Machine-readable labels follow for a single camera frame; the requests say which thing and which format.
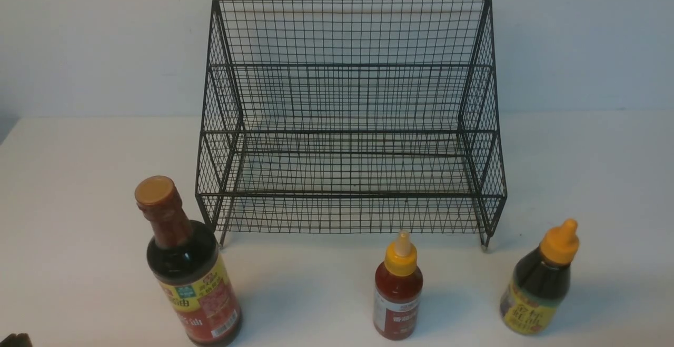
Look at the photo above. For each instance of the dark vinegar bottle yellow cap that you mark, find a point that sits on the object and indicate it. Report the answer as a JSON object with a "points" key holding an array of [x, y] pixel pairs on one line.
{"points": [[540, 281]]}

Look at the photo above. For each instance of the black wire mesh rack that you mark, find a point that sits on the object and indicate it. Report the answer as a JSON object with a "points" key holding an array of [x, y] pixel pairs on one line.
{"points": [[351, 117]]}

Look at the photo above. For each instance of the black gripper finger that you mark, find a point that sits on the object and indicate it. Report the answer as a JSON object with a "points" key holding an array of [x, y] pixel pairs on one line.
{"points": [[17, 340]]}

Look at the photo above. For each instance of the tall soy sauce bottle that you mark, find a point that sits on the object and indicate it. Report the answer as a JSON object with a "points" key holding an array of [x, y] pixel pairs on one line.
{"points": [[185, 258]]}

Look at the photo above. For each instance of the small red sauce bottle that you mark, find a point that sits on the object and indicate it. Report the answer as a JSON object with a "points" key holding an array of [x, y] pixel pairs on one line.
{"points": [[398, 285]]}

